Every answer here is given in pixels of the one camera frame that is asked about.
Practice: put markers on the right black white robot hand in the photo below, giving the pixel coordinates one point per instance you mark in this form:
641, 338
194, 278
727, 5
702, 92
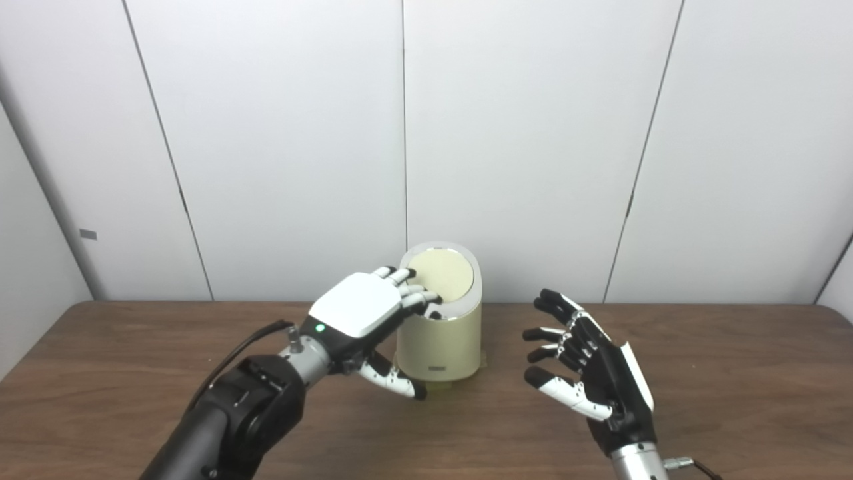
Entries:
613, 393

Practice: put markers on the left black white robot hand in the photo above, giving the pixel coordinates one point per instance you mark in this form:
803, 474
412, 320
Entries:
353, 310

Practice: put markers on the cream-colored round bin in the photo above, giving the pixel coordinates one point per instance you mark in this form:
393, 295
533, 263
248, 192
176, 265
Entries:
446, 340

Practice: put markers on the cream round bin lid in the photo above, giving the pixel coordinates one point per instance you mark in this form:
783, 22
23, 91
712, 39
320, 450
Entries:
450, 273

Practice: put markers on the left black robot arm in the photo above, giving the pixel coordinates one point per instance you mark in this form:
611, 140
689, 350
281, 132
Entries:
226, 420

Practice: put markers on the small gray wall sticker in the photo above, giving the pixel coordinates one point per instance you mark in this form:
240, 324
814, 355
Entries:
88, 234

